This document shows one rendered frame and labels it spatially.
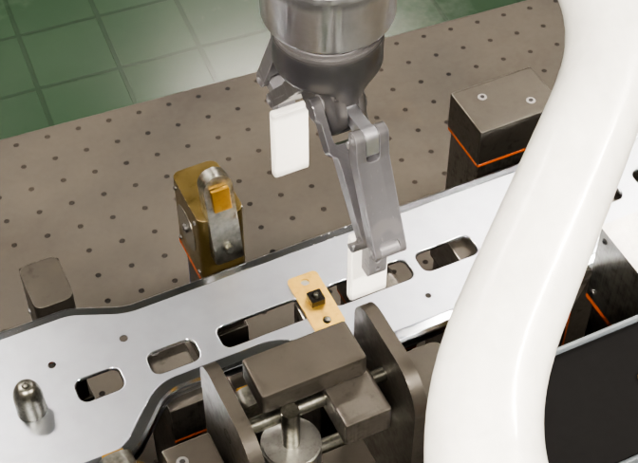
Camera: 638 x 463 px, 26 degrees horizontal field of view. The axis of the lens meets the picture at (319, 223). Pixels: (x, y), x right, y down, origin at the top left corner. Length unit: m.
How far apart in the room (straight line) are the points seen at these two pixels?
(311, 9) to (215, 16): 2.62
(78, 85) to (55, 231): 1.27
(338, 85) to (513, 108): 0.88
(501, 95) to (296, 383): 0.63
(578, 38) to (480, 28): 1.58
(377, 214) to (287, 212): 1.15
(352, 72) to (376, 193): 0.08
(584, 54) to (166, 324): 0.87
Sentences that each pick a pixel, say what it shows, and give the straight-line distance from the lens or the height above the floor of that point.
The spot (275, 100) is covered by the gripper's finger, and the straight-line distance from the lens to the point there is 1.04.
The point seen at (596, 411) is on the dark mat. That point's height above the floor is 1.16.
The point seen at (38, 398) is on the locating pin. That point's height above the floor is 1.03.
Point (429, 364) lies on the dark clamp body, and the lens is 1.45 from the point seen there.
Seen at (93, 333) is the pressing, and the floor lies 1.00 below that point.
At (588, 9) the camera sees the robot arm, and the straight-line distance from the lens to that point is 0.81.
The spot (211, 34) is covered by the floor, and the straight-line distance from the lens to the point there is 3.43.
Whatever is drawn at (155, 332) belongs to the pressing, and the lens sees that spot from 1.58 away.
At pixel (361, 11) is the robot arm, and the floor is 1.70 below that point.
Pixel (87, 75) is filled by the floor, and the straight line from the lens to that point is 3.35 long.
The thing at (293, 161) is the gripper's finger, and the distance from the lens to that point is 1.10.
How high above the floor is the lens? 2.26
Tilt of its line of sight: 49 degrees down
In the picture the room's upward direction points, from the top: straight up
